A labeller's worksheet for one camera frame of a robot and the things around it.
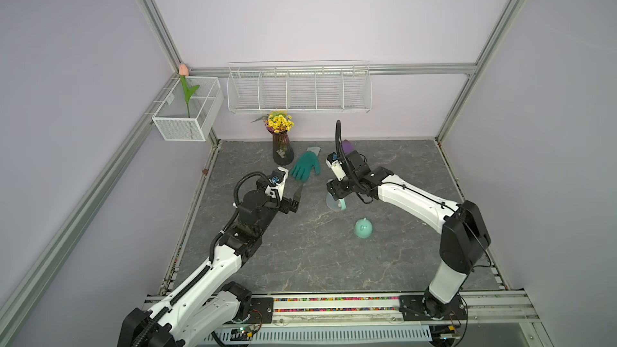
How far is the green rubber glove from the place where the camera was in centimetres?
107

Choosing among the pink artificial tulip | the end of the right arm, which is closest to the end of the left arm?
the end of the right arm

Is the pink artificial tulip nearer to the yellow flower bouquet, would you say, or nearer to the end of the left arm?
the yellow flower bouquet

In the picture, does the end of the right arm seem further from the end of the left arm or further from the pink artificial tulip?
the pink artificial tulip
